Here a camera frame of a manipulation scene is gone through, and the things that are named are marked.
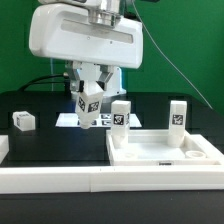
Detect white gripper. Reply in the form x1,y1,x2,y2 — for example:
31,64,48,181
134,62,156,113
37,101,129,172
29,3,143,92

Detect white square tabletop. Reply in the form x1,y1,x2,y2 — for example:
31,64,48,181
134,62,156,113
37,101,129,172
106,129,224,166

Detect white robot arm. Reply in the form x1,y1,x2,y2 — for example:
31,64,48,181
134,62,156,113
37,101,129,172
29,0,143,93

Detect white sheet with AprilTags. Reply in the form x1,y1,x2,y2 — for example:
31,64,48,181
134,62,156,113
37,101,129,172
56,113,141,127

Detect white U-shaped fence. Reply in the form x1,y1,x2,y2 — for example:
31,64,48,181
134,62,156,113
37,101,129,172
0,135,224,194

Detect black cable bundle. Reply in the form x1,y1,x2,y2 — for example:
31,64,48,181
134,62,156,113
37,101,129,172
18,73,72,93

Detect white thin cable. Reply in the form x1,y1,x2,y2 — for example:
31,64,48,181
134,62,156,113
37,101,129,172
49,58,56,92

